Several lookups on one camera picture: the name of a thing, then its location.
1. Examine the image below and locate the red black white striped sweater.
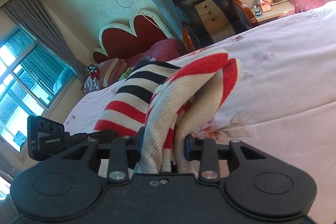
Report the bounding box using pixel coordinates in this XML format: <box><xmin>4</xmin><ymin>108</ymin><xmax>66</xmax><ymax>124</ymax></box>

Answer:
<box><xmin>94</xmin><ymin>49</ymin><xmax>242</xmax><ymax>174</ymax></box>

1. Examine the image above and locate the pink floral bed quilt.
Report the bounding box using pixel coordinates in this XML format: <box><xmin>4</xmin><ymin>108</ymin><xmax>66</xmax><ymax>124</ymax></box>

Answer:
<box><xmin>63</xmin><ymin>0</ymin><xmax>336</xmax><ymax>224</ymax></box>

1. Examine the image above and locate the red scalloped headboard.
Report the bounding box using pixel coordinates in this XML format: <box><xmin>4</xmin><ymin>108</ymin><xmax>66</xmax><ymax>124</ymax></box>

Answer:
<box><xmin>92</xmin><ymin>10</ymin><xmax>173</xmax><ymax>63</ymax></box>

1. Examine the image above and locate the grey curtain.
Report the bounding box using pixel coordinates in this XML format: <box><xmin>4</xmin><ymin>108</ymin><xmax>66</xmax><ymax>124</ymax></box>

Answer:
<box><xmin>2</xmin><ymin>0</ymin><xmax>86</xmax><ymax>81</ymax></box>

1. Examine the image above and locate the red pillow at headboard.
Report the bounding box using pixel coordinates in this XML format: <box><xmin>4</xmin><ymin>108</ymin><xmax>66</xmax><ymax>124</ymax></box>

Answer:
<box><xmin>125</xmin><ymin>39</ymin><xmax>187</xmax><ymax>68</ymax></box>

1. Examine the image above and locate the black leather armchair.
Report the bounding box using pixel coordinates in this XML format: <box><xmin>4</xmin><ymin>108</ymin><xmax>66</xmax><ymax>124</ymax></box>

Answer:
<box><xmin>172</xmin><ymin>0</ymin><xmax>259</xmax><ymax>52</ymax></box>

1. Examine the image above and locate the cream bedside table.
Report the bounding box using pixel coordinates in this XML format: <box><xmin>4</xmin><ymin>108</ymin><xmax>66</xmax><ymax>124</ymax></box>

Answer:
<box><xmin>251</xmin><ymin>0</ymin><xmax>295</xmax><ymax>25</ymax></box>

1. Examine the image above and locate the window with metal frame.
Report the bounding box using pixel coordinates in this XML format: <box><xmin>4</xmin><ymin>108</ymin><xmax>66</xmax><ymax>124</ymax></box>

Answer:
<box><xmin>1</xmin><ymin>27</ymin><xmax>76</xmax><ymax>151</ymax></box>

